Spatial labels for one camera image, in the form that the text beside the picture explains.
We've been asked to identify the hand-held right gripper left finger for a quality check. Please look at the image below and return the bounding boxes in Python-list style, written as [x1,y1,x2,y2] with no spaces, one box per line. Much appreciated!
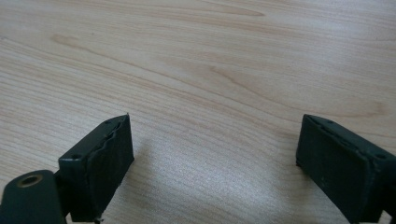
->
[57,113,135,224]

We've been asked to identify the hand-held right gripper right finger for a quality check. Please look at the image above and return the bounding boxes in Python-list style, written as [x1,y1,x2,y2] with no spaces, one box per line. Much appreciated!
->
[295,113,396,224]

